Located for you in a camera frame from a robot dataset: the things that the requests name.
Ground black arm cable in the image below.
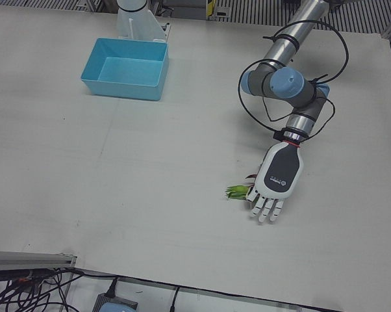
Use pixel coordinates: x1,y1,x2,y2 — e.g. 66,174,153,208
236,19,350,141

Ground light blue plastic bin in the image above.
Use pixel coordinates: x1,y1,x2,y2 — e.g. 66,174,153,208
81,38,170,101

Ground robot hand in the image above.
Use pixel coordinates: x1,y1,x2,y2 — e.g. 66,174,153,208
246,142,305,224

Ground pink dragon fruit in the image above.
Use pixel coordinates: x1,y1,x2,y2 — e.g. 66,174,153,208
225,164,264,204

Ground black cable tangle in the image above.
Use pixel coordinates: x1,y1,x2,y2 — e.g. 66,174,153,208
0,268,125,312

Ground black power strip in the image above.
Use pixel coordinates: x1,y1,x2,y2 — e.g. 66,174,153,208
0,268,55,284

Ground horizontal aluminium profile rail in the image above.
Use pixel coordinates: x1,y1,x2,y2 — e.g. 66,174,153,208
0,250,78,272

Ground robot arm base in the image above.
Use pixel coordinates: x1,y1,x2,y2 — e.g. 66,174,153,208
116,0,172,43

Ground dark grey controller box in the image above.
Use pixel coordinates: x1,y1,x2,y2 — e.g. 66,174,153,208
97,291,139,310

